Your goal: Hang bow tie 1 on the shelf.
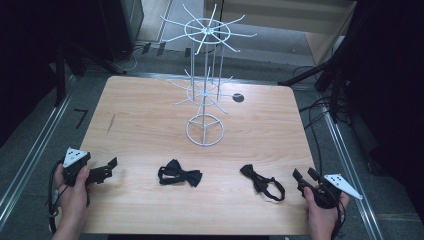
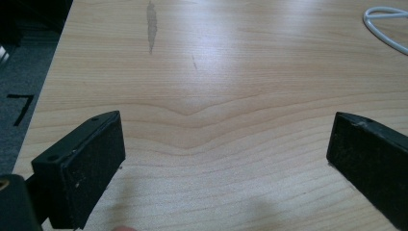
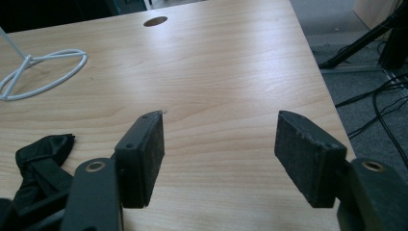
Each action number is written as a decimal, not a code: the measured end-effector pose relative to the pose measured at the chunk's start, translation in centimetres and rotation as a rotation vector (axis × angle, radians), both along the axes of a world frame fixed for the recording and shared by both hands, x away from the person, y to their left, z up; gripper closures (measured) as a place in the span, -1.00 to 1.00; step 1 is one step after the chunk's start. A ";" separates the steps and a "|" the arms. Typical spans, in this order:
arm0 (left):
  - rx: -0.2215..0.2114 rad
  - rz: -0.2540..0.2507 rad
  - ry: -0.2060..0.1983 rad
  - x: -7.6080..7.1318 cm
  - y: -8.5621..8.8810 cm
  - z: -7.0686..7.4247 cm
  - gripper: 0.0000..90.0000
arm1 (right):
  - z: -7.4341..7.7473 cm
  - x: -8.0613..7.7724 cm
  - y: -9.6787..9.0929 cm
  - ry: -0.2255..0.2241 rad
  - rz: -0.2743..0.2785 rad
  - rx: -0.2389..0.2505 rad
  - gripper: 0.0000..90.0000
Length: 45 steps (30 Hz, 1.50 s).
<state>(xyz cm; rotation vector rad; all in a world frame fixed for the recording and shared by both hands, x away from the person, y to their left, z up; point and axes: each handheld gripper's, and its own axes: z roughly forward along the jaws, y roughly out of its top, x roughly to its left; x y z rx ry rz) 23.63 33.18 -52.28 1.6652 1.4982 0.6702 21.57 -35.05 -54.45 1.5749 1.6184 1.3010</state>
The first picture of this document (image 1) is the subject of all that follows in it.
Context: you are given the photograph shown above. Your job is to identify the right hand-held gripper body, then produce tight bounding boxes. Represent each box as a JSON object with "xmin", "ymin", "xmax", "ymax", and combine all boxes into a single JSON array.
[{"xmin": 311, "ymin": 173, "xmax": 364, "ymax": 210}]

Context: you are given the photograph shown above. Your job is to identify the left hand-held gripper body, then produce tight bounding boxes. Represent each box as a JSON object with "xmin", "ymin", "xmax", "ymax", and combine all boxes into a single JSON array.
[{"xmin": 62, "ymin": 147, "xmax": 92, "ymax": 187}]

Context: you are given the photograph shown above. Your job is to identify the person's right hand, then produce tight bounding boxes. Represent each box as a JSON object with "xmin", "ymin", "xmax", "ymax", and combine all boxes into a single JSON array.
[{"xmin": 303, "ymin": 186, "xmax": 350, "ymax": 232}]

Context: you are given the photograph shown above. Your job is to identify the person's left hand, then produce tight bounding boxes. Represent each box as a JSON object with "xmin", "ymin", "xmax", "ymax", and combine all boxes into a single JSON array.
[{"xmin": 54, "ymin": 164, "xmax": 92, "ymax": 222}]

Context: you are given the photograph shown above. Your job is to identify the black bow tie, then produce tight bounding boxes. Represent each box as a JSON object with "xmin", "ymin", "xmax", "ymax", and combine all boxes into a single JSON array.
[
  {"xmin": 239, "ymin": 163, "xmax": 287, "ymax": 202},
  {"xmin": 157, "ymin": 158, "xmax": 203, "ymax": 188}
]

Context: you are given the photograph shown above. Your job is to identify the black stand legs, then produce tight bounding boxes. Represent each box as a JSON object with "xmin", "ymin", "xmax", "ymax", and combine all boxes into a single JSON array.
[
  {"xmin": 277, "ymin": 49, "xmax": 356, "ymax": 123},
  {"xmin": 49, "ymin": 36, "xmax": 128, "ymax": 108}
]

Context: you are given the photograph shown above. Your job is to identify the dark cabinet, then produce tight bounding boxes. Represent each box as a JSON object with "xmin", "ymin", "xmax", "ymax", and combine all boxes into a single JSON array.
[{"xmin": 99, "ymin": 0, "xmax": 145, "ymax": 62}]

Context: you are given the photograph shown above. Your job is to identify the light wooden furniture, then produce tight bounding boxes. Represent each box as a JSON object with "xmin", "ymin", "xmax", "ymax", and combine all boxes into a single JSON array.
[{"xmin": 203, "ymin": 0, "xmax": 358, "ymax": 66}]

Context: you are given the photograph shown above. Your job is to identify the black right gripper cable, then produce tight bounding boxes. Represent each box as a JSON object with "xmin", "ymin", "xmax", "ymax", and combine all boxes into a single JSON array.
[{"xmin": 333, "ymin": 199, "xmax": 348, "ymax": 240}]

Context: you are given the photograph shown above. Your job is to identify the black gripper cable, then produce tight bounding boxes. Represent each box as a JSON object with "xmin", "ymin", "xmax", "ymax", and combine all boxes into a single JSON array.
[
  {"xmin": 333, "ymin": 199, "xmax": 348, "ymax": 240},
  {"xmin": 47, "ymin": 159, "xmax": 66, "ymax": 235}
]

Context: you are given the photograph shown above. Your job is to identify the metal floor rail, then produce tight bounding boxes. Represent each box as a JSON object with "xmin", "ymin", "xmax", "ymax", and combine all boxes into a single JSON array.
[
  {"xmin": 0, "ymin": 75, "xmax": 78, "ymax": 223},
  {"xmin": 320, "ymin": 108, "xmax": 385, "ymax": 240}
]

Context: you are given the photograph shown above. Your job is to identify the black floor cables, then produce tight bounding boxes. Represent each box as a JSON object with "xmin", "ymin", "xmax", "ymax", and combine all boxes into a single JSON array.
[{"xmin": 293, "ymin": 64, "xmax": 338, "ymax": 176}]

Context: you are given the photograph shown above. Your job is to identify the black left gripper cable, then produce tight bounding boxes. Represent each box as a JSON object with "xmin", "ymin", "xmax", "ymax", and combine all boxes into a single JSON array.
[{"xmin": 47, "ymin": 159, "xmax": 66, "ymax": 235}]

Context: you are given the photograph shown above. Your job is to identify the white wire display rack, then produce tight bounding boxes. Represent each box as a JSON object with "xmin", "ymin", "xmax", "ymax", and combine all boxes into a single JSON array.
[{"xmin": 159, "ymin": 3, "xmax": 258, "ymax": 148}]

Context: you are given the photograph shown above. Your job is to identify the white floor cable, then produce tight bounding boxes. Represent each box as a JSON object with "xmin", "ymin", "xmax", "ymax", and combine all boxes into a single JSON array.
[{"xmin": 121, "ymin": 45, "xmax": 148, "ymax": 73}]

